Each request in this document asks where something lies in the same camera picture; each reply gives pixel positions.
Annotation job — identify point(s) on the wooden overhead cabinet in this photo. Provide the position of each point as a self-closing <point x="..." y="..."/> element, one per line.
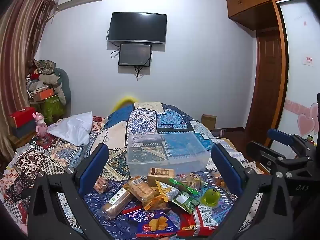
<point x="252" y="5"/>

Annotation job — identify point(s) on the fried golden snack packet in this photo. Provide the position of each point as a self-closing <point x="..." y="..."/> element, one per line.
<point x="217" y="178"/>

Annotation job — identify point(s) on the brown sandwich biscuit packet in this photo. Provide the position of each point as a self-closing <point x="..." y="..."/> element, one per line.
<point x="161" y="175"/>

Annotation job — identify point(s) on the pink toy figure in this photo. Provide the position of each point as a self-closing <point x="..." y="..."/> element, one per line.
<point x="40" y="126"/>

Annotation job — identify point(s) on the orange snack packet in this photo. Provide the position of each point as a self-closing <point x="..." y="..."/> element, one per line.
<point x="162" y="198"/>

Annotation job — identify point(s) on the red checkered patterned blanket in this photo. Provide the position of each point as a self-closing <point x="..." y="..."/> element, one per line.
<point x="32" y="160"/>

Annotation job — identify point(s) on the striped brown curtain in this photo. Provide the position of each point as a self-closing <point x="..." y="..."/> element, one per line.
<point x="17" y="55"/>

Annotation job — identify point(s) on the large black wall television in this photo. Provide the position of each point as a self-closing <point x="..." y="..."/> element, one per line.
<point x="137" y="27"/>

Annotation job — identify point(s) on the blue patchwork blanket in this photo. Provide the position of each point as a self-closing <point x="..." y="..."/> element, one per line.
<point x="155" y="120"/>

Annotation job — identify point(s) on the white pillow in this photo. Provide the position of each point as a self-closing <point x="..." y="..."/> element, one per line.
<point x="72" y="128"/>

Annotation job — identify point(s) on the small black wall monitor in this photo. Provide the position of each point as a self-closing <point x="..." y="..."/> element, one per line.
<point x="135" y="54"/>

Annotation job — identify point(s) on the red and white door sticker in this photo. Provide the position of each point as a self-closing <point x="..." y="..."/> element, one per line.
<point x="309" y="60"/>

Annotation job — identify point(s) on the clear plastic storage container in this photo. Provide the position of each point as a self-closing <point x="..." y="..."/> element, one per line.
<point x="165" y="152"/>

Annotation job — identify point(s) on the long brown cake packet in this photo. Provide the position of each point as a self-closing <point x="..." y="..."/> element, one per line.
<point x="116" y="202"/>

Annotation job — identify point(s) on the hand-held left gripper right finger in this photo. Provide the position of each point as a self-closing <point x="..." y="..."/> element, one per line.
<point x="225" y="167"/>

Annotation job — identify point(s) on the blue potato chip packet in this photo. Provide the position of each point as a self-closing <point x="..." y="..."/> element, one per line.
<point x="156" y="223"/>

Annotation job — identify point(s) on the small cardboard box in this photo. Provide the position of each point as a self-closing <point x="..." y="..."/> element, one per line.
<point x="208" y="121"/>

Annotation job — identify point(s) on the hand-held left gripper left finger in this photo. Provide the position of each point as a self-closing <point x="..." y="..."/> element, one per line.
<point x="96" y="165"/>

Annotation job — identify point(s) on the grey box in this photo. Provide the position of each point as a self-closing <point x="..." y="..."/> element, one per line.
<point x="23" y="129"/>

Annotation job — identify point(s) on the floral dark cloth bundle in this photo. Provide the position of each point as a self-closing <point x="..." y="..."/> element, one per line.
<point x="45" y="65"/>

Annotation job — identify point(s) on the orange cardboard box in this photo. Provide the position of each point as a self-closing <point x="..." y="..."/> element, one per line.
<point x="41" y="95"/>

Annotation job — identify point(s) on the red box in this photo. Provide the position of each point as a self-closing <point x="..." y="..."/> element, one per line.
<point x="22" y="116"/>

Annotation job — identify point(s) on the clear bread packet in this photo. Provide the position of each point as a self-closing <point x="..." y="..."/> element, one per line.
<point x="193" y="178"/>

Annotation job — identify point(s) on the grey-blue plush cushion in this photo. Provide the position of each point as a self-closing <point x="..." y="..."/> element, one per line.
<point x="64" y="85"/>

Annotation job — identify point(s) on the green jelly cup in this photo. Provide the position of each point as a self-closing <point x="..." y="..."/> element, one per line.
<point x="211" y="197"/>

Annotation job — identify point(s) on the small brown snack packet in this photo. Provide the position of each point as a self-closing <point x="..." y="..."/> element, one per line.
<point x="100" y="185"/>

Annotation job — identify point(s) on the yellow plush object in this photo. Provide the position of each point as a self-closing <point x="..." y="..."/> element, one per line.
<point x="123" y="102"/>

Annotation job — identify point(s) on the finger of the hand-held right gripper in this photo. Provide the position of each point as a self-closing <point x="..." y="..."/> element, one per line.
<point x="262" y="152"/>
<point x="280" y="136"/>

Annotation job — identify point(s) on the red snack packet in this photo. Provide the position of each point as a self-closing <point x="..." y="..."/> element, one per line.
<point x="200" y="221"/>

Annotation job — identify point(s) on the brown wooden door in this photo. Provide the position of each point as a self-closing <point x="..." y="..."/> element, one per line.
<point x="267" y="80"/>

